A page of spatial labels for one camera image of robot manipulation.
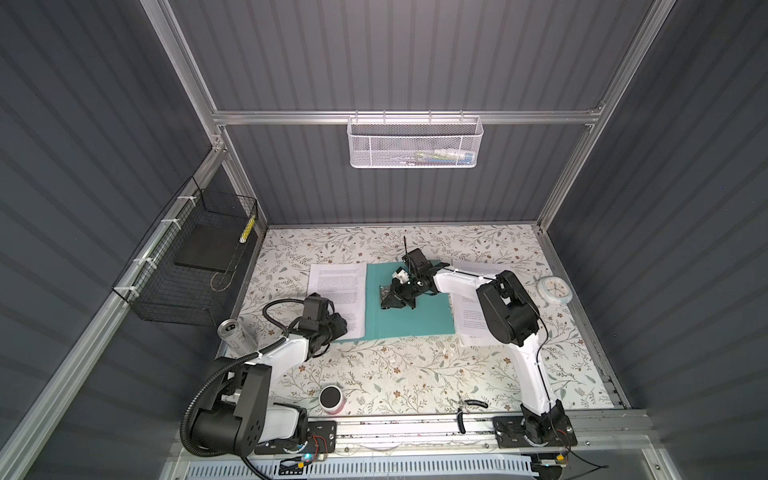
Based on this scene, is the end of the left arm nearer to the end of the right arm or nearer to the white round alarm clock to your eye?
the end of the right arm

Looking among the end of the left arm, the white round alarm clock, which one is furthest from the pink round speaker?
the white round alarm clock

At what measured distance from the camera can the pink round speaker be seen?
29.6 inches

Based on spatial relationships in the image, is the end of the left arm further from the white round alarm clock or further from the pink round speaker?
the white round alarm clock

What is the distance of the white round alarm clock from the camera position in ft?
3.22

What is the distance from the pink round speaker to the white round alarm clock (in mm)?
724
